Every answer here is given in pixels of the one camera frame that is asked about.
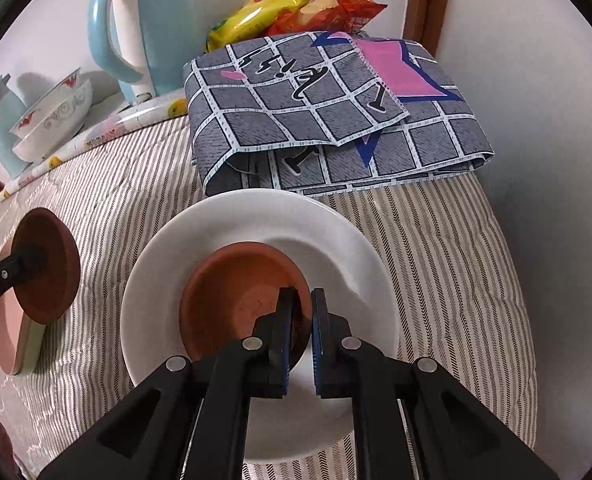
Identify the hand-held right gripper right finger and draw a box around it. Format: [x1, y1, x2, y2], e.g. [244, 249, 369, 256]
[310, 287, 561, 480]

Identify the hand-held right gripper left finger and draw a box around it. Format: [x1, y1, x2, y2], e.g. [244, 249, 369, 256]
[36, 286, 299, 480]

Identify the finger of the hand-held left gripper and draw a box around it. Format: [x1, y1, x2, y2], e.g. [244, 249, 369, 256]
[0, 242, 47, 318]

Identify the pink square plate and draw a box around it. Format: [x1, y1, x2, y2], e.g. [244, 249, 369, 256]
[0, 285, 32, 376]

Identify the small brown bowl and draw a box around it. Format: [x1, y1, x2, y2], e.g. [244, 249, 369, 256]
[12, 207, 82, 326]
[180, 242, 311, 365]

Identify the green square plate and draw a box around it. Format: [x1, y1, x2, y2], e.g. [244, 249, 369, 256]
[11, 320, 49, 378]

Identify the large white bowl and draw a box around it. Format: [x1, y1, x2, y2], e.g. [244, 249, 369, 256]
[12, 80, 94, 163]

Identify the light blue thermos jug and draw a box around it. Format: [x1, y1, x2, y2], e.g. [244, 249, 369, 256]
[0, 75, 29, 181]

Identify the floral rolled table cover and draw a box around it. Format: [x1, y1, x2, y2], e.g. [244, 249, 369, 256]
[0, 87, 189, 201]

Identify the floral patterned bowl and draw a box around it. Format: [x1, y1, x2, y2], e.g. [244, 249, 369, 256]
[10, 67, 84, 141]

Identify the grey checked cloth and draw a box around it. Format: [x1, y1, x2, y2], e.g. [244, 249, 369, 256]
[183, 30, 496, 198]

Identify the light blue electric kettle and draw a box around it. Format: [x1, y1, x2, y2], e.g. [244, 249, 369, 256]
[87, 0, 197, 106]

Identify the red chip bag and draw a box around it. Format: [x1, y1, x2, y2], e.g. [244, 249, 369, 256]
[266, 0, 387, 38]

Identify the yellow chip bag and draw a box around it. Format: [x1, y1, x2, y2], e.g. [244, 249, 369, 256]
[206, 0, 331, 53]

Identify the brown wooden door frame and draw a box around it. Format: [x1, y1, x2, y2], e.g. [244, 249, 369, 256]
[405, 0, 454, 56]

